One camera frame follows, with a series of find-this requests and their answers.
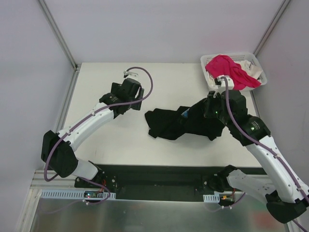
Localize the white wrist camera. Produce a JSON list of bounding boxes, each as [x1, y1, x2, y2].
[[124, 71, 139, 79], [214, 75, 235, 92]]

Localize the white left cable duct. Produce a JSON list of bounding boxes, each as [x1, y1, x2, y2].
[[41, 189, 116, 201]]

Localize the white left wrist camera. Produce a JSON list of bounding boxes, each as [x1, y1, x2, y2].
[[124, 71, 139, 79]]

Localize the aluminium frame post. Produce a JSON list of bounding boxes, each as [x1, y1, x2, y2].
[[37, 0, 78, 70], [253, 0, 293, 57]]

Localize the white cable duct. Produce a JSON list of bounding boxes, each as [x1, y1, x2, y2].
[[41, 189, 116, 201], [203, 193, 220, 203]]

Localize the black daisy print t-shirt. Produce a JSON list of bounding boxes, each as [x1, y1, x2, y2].
[[144, 98, 225, 141]]

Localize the pink t-shirt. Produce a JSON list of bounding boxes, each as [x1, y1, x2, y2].
[[205, 55, 261, 90]]

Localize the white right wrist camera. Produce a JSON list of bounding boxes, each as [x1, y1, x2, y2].
[[214, 75, 235, 92]]

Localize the white plastic basket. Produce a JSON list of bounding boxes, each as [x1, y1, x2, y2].
[[200, 52, 267, 90]]

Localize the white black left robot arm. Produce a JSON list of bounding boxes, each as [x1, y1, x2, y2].
[[41, 78, 144, 188]]

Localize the right aluminium frame post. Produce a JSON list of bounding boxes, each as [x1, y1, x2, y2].
[[253, 0, 293, 57]]

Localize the white right cable duct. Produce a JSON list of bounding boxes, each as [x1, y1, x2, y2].
[[203, 193, 220, 203]]

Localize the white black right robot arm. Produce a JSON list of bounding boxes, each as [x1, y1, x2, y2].
[[203, 90, 309, 224]]

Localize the front aluminium rail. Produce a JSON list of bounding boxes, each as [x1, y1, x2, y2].
[[31, 169, 83, 190]]

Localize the left aluminium frame post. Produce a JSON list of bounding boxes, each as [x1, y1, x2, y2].
[[37, 0, 78, 70]]

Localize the left table edge rail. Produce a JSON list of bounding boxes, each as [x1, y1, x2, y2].
[[54, 64, 82, 132]]

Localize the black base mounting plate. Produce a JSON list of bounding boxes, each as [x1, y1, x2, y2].
[[74, 163, 246, 201]]

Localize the white cream t-shirt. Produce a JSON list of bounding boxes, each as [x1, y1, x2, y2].
[[236, 60, 263, 80]]

